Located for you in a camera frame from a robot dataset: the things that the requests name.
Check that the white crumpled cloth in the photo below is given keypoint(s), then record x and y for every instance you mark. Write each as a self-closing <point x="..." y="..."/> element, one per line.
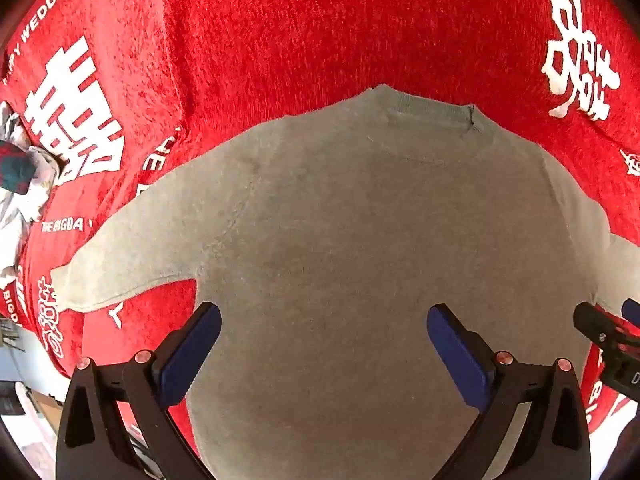
<point x="20" y="220"/>

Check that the grey sweater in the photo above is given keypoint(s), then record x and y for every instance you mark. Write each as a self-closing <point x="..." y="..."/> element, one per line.
<point x="325" y="235"/>

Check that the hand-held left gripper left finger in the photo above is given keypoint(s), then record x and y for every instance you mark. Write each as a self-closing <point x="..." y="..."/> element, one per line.
<point x="192" y="355"/>

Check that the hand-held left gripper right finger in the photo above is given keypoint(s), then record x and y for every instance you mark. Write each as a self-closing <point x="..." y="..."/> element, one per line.
<point x="457" y="355"/>

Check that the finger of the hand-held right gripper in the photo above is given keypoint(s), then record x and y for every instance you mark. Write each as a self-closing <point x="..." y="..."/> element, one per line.
<point x="632" y="310"/>
<point x="595" y="321"/>

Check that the red printed blanket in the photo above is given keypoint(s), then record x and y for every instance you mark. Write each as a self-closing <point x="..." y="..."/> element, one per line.
<point x="300" y="25"/>

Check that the dark plaid cloth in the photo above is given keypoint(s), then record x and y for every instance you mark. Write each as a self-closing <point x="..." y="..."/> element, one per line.
<point x="15" y="167"/>

